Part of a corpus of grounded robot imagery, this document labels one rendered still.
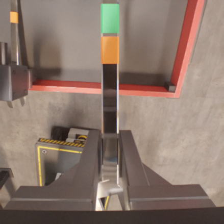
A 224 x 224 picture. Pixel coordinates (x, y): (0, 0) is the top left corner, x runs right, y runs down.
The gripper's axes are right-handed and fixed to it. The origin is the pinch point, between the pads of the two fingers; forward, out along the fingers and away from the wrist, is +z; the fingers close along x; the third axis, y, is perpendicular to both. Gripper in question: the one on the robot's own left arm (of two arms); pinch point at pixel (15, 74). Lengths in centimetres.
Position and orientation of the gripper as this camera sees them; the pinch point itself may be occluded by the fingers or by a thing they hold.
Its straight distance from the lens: 39.3
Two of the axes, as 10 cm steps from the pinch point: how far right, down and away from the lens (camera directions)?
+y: 1.1, -9.6, -2.7
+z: -0.4, -2.8, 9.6
